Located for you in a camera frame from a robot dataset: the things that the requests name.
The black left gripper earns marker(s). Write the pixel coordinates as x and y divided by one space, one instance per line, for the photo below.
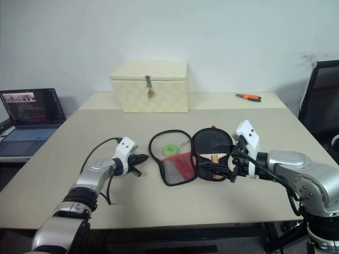
133 164

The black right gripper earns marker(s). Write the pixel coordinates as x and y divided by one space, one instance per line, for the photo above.
239 161

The black table tennis paddle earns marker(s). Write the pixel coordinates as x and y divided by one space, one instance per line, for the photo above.
209 140

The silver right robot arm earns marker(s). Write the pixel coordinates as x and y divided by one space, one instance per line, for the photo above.
291 165

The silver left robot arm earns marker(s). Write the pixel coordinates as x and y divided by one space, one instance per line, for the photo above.
92 172

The black zippered paddle case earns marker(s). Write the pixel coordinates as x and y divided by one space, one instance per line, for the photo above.
159 156

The red mesh pocket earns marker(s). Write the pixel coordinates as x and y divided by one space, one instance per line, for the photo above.
184 165

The metal latch with brass padlock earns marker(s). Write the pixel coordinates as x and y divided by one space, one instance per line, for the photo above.
149 86

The cream lidded box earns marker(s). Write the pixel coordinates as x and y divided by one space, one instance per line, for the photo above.
159 87

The black office chair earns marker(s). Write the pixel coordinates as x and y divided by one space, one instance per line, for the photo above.
323 105

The open laptop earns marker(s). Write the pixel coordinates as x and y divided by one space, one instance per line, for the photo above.
29 111

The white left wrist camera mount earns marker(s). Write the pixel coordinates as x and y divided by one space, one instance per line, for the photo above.
125 148

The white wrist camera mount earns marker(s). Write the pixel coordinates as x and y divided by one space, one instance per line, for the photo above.
250 137
125 148

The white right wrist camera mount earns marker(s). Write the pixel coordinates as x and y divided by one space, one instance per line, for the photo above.
250 137

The black table frame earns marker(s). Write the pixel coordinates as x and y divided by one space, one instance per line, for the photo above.
185 235

